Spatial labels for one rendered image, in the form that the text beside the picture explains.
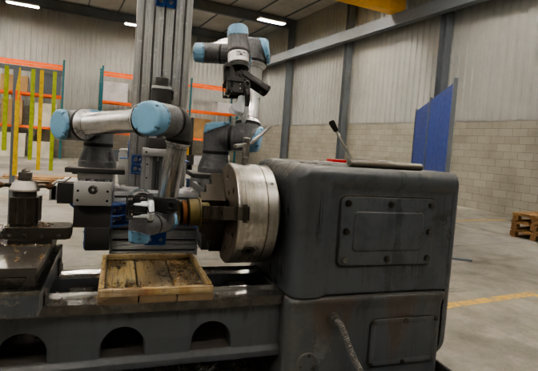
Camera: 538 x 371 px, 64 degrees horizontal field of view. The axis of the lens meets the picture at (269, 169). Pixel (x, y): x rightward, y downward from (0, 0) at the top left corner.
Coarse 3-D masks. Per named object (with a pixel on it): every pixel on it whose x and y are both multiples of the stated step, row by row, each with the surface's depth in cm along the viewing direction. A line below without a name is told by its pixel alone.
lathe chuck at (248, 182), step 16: (224, 176) 141; (240, 176) 128; (256, 176) 130; (240, 192) 125; (256, 192) 126; (256, 208) 125; (240, 224) 123; (256, 224) 125; (224, 240) 137; (240, 240) 125; (256, 240) 126; (224, 256) 136; (240, 256) 129; (256, 256) 131
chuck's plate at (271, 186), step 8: (264, 168) 135; (264, 176) 131; (272, 176) 132; (272, 184) 130; (272, 192) 128; (272, 200) 127; (272, 208) 126; (272, 216) 126; (272, 224) 126; (272, 232) 127; (272, 240) 128; (264, 248) 129; (272, 248) 130; (264, 256) 132
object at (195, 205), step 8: (184, 200) 132; (192, 200) 132; (200, 200) 132; (184, 208) 130; (192, 208) 130; (200, 208) 131; (184, 216) 130; (192, 216) 130; (200, 216) 130; (184, 224) 132; (192, 224) 132; (200, 224) 132
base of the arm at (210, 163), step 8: (208, 152) 191; (216, 152) 191; (224, 152) 193; (200, 160) 194; (208, 160) 190; (216, 160) 190; (224, 160) 192; (200, 168) 191; (208, 168) 189; (216, 168) 189
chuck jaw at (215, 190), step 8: (216, 176) 142; (208, 184) 139; (216, 184) 140; (200, 192) 137; (208, 192) 138; (216, 192) 138; (224, 192) 139; (208, 200) 136; (216, 200) 137; (224, 200) 138
